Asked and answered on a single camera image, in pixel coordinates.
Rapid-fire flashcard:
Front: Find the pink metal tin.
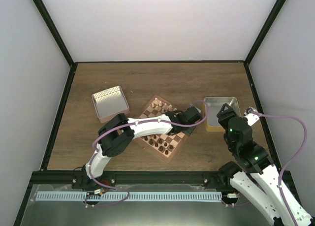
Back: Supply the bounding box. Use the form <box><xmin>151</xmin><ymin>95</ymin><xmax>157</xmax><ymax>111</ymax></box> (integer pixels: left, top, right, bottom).
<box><xmin>92</xmin><ymin>86</ymin><xmax>129</xmax><ymax>123</ymax></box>

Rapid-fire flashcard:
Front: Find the light blue slotted cable duct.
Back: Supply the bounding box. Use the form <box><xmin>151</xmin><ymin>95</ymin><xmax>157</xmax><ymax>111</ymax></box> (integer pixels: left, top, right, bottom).
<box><xmin>35</xmin><ymin>191</ymin><xmax>222</xmax><ymax>202</ymax></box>

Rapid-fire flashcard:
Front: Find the black aluminium frame rail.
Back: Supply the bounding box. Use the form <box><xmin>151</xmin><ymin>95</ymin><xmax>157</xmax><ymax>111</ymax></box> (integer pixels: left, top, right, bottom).
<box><xmin>31</xmin><ymin>170</ymin><xmax>228</xmax><ymax>189</ymax></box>

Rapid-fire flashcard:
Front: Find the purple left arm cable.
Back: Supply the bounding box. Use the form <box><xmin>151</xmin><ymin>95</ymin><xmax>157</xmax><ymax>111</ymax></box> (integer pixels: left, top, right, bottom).
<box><xmin>83</xmin><ymin>100</ymin><xmax>210</xmax><ymax>208</ymax></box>

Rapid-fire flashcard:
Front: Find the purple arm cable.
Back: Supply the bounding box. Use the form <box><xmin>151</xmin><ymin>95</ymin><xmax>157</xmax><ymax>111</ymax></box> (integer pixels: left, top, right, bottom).
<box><xmin>83</xmin><ymin>100</ymin><xmax>210</xmax><ymax>208</ymax></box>
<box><xmin>233</xmin><ymin>111</ymin><xmax>308</xmax><ymax>226</ymax></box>

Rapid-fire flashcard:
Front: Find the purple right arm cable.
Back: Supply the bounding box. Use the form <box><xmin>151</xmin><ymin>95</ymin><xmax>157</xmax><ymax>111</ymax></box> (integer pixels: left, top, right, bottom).
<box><xmin>233</xmin><ymin>111</ymin><xmax>308</xmax><ymax>226</ymax></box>

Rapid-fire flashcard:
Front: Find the yellow bear tin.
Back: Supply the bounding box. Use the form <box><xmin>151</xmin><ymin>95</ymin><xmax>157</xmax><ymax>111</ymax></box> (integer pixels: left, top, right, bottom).
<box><xmin>203</xmin><ymin>96</ymin><xmax>241</xmax><ymax>132</ymax></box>

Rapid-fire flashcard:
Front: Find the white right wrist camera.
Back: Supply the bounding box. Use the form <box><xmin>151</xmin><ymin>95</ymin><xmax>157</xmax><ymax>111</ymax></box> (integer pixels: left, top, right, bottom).
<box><xmin>244</xmin><ymin>107</ymin><xmax>259</xmax><ymax>126</ymax></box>

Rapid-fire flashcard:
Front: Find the wooden chess board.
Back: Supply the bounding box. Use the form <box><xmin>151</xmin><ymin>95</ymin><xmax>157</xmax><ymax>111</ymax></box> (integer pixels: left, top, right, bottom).
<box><xmin>135</xmin><ymin>95</ymin><xmax>188</xmax><ymax>163</ymax></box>

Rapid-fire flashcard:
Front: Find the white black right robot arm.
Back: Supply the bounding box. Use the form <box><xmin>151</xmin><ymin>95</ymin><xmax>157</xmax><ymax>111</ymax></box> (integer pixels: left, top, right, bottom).
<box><xmin>217</xmin><ymin>103</ymin><xmax>315</xmax><ymax>226</ymax></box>

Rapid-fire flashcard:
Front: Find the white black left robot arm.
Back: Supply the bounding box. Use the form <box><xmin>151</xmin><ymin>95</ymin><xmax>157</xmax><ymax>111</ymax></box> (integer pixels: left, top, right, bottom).
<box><xmin>80</xmin><ymin>106</ymin><xmax>205</xmax><ymax>189</ymax></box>

